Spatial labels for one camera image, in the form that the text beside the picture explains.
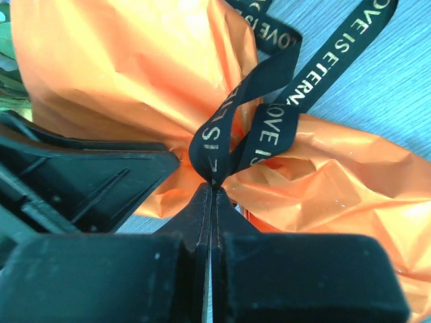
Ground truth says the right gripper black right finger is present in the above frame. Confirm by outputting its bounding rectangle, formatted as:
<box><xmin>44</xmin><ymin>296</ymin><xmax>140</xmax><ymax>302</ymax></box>
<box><xmin>211</xmin><ymin>190</ymin><xmax>410</xmax><ymax>322</ymax></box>

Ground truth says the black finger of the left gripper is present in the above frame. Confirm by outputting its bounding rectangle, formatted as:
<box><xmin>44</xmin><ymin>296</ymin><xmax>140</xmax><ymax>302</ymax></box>
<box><xmin>1</xmin><ymin>110</ymin><xmax>179</xmax><ymax>234</ymax></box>

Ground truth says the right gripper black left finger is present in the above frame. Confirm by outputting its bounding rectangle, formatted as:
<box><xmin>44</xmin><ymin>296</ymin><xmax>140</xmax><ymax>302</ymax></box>
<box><xmin>1</xmin><ymin>184</ymin><xmax>212</xmax><ymax>322</ymax></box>

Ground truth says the black ribbon gold lettering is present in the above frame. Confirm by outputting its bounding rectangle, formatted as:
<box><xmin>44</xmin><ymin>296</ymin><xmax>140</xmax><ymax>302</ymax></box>
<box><xmin>189</xmin><ymin>1</ymin><xmax>398</xmax><ymax>188</ymax></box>

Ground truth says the orange wrapping paper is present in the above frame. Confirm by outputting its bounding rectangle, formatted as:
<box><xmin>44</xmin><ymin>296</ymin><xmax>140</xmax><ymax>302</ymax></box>
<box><xmin>10</xmin><ymin>1</ymin><xmax>430</xmax><ymax>322</ymax></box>

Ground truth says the artificial flower bouquet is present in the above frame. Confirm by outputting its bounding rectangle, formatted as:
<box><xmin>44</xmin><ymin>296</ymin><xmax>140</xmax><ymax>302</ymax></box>
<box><xmin>1</xmin><ymin>1</ymin><xmax>32</xmax><ymax>119</ymax></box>

